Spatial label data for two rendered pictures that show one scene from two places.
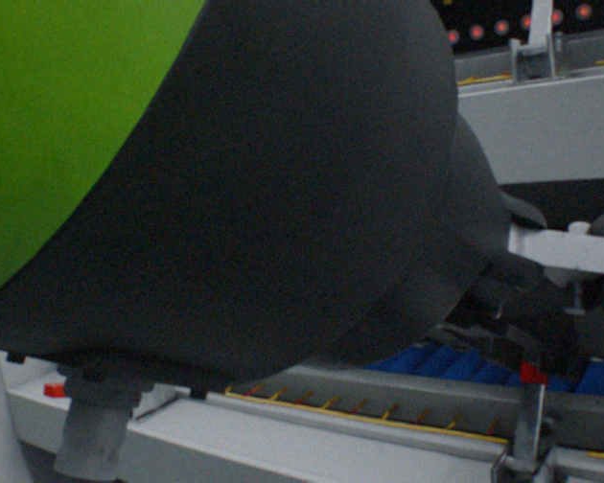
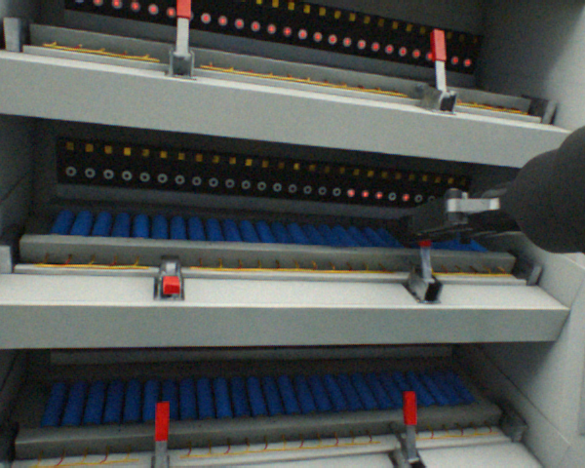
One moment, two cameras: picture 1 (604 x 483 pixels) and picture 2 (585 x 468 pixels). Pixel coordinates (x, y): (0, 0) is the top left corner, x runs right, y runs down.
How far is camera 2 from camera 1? 0.39 m
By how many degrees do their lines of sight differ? 53
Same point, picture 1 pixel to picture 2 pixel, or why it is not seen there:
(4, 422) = not seen: outside the picture
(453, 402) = (361, 257)
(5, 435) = not seen: outside the picture
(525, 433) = (426, 267)
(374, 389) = (320, 254)
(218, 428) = (244, 292)
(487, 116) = (427, 125)
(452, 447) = (374, 279)
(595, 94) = (471, 126)
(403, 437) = (350, 278)
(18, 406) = not seen: outside the picture
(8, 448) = not seen: outside the picture
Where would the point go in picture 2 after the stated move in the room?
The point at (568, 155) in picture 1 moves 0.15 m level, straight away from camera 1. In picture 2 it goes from (452, 149) to (363, 159)
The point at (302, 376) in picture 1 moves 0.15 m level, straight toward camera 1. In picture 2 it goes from (273, 252) to (406, 269)
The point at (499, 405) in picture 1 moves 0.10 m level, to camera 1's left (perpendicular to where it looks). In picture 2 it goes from (382, 256) to (337, 260)
